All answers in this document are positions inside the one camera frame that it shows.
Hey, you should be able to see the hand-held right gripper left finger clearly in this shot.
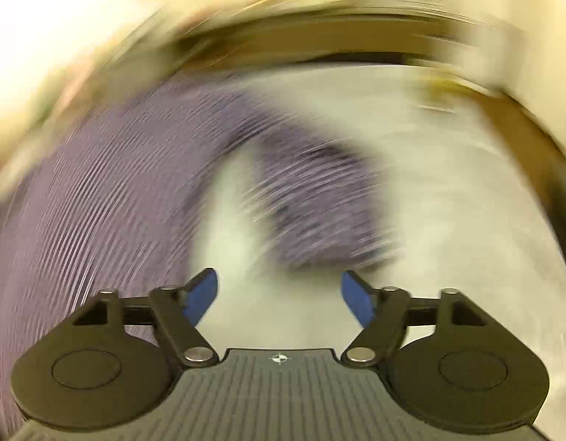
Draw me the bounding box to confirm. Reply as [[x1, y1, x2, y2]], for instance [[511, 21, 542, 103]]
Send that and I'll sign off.
[[74, 268, 219, 369]]

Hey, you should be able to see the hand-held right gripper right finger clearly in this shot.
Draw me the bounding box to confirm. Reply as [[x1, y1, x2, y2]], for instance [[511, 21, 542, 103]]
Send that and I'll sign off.
[[341, 270, 483, 369]]

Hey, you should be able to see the blue plaid shirt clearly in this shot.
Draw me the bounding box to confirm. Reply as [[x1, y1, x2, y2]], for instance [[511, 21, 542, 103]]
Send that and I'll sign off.
[[0, 80, 403, 423]]

